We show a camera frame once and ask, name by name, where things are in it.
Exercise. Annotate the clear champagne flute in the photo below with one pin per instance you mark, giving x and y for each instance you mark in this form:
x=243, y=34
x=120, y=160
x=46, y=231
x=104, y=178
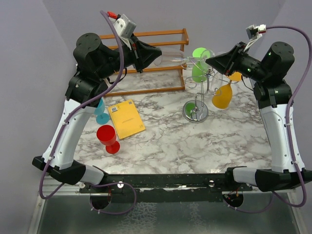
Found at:
x=215, y=80

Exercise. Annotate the blue plastic wine glass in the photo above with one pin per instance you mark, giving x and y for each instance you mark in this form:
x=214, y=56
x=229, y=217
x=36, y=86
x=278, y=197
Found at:
x=101, y=117

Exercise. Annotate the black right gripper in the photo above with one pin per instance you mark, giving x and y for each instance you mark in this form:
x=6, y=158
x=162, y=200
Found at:
x=224, y=63

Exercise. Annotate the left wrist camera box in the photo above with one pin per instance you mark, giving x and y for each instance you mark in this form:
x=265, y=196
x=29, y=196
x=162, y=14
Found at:
x=123, y=26

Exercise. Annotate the green plastic wine glass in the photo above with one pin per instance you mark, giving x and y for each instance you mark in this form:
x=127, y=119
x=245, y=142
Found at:
x=201, y=67

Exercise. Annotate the clear round wine glass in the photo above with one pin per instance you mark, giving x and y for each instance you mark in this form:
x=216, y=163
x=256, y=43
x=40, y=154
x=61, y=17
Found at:
x=175, y=57

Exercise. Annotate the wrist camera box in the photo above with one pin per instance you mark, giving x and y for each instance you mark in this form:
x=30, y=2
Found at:
x=254, y=33
x=123, y=26

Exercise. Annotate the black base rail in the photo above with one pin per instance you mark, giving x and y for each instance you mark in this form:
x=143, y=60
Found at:
x=158, y=188

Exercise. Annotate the yellow plastic wine glass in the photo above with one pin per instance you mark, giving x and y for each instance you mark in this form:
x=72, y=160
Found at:
x=224, y=94

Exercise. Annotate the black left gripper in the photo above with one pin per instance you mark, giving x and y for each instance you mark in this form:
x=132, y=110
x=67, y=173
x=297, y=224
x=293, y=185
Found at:
x=146, y=54

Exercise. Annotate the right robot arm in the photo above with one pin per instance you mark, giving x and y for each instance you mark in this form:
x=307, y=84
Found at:
x=272, y=94

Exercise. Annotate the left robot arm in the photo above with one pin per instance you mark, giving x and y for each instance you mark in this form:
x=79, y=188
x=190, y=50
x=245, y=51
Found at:
x=96, y=62

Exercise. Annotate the wooden shelf rack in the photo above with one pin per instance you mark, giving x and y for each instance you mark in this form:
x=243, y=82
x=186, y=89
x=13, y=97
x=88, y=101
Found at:
x=184, y=41

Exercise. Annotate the yellow book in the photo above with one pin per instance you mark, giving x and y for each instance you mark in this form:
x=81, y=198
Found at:
x=126, y=119

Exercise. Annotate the chrome wine glass rack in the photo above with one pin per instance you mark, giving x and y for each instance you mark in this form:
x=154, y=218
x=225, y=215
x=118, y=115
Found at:
x=196, y=110

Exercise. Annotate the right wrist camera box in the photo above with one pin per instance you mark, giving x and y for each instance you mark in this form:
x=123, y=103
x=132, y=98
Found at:
x=254, y=33

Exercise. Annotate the red plastic wine glass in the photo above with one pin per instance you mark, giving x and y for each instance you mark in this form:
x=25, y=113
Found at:
x=107, y=136

